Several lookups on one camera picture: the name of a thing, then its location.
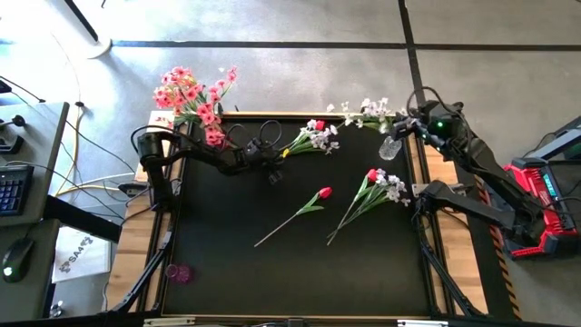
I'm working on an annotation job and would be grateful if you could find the black computer mouse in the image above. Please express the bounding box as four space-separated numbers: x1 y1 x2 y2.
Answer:
1 236 35 284

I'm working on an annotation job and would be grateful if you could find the white paper sheet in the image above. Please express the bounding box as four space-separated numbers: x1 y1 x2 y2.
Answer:
51 225 113 284

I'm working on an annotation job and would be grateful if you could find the clear faceted glass vase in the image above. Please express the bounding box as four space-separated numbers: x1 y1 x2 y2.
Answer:
378 134 404 162

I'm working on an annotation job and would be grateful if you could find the black desk foot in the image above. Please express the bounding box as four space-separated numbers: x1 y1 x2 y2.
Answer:
43 194 123 244

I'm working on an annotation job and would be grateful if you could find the black aluminium table frame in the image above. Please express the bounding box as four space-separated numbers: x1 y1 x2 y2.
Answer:
135 110 489 327

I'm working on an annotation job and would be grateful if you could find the black hazard-striped floor mat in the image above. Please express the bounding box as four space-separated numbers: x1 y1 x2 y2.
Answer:
453 116 523 322

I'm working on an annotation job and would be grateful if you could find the black power strip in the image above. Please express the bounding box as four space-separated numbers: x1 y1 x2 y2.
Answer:
118 181 147 197

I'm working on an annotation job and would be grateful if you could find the pink artificial flower bunch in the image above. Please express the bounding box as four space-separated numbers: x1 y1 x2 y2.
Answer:
152 65 240 128
195 102 227 147

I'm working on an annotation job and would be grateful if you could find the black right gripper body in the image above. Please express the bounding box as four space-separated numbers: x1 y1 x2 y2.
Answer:
402 113 435 143

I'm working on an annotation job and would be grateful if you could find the black diagonal frame strut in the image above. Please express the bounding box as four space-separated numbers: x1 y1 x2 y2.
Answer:
111 226 176 314
417 226 485 318

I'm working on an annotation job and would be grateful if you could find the red black power unit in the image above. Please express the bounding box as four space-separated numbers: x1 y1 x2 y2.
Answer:
497 156 581 261

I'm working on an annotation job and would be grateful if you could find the black computer keyboard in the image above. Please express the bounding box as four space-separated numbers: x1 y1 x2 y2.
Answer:
0 164 35 217

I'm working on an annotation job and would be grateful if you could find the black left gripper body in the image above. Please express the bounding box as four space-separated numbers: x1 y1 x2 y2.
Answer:
244 138 283 174

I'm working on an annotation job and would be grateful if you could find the purple glass vase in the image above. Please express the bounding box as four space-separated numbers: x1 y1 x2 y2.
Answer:
163 263 195 285

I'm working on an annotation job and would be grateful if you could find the yellow cable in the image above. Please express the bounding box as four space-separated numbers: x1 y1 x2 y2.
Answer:
54 106 137 197

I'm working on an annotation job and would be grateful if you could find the stand with white round base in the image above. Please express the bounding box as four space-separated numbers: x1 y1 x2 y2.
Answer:
62 0 113 60

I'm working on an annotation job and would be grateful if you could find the grey equipment frame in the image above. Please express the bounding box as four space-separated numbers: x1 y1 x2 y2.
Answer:
526 115 581 160

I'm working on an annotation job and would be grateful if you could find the grey office desk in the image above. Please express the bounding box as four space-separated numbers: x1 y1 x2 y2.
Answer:
0 102 70 322

